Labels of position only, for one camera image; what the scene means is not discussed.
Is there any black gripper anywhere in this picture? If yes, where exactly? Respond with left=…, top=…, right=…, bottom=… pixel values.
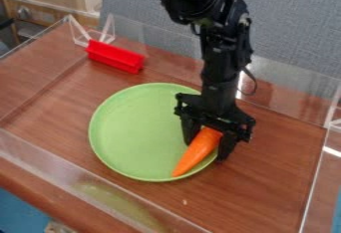
left=174, top=93, right=255, bottom=161

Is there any orange toy carrot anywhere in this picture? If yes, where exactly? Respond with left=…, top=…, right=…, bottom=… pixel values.
left=171, top=127, right=222, bottom=177

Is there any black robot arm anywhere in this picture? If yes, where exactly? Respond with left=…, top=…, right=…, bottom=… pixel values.
left=160, top=0, right=255, bottom=160

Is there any green round plate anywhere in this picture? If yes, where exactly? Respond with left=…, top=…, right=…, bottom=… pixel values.
left=88, top=83, right=196, bottom=182

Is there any red plastic block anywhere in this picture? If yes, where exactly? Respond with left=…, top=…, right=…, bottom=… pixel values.
left=85, top=40, right=145, bottom=74

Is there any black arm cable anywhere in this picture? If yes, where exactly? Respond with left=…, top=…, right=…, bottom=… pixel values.
left=236, top=66, right=259, bottom=97

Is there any clear acrylic enclosure wall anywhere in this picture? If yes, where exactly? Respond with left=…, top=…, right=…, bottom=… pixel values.
left=0, top=21, right=338, bottom=233

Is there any clear acrylic triangular bracket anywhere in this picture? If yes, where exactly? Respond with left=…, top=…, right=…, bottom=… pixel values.
left=65, top=14, right=116, bottom=48

